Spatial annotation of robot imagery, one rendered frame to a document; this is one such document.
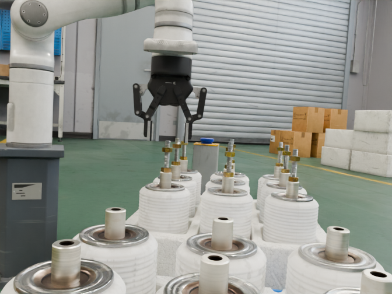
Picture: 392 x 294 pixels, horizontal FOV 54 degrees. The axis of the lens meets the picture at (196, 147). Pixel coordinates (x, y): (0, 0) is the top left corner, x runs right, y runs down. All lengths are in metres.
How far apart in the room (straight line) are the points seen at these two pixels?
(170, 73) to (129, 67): 5.30
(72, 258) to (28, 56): 0.65
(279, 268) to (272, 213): 0.09
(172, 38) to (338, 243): 0.45
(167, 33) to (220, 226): 0.40
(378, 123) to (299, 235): 2.87
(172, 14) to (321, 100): 6.66
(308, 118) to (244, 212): 4.04
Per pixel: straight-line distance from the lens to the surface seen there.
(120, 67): 5.97
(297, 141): 4.64
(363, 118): 3.65
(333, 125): 4.95
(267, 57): 6.74
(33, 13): 0.91
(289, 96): 6.92
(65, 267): 0.33
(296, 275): 0.41
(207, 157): 1.09
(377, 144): 3.54
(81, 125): 5.89
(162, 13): 0.72
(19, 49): 0.97
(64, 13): 0.92
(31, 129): 0.91
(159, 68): 0.70
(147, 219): 0.71
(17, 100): 0.92
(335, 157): 3.90
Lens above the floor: 0.39
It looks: 4 degrees down
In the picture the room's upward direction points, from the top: 3 degrees clockwise
